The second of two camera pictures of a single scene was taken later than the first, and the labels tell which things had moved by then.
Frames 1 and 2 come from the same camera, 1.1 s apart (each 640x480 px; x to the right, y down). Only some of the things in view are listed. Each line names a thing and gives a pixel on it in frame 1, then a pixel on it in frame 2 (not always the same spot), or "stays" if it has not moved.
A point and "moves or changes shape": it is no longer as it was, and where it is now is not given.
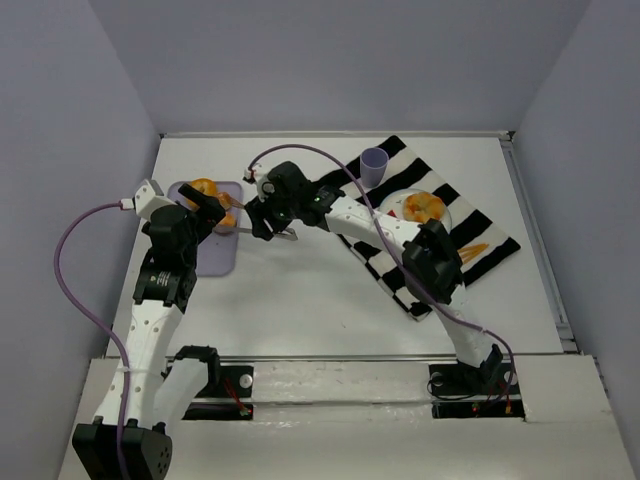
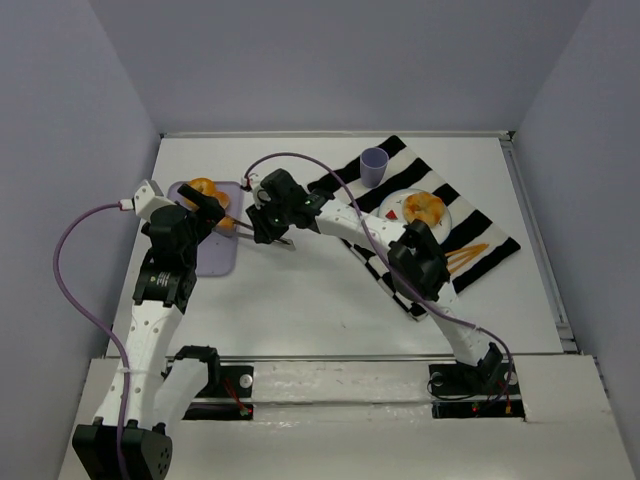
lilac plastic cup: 373,163 stays
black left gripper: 201,201 stays
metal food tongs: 287,234 moves or changes shape
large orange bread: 423,206 stays
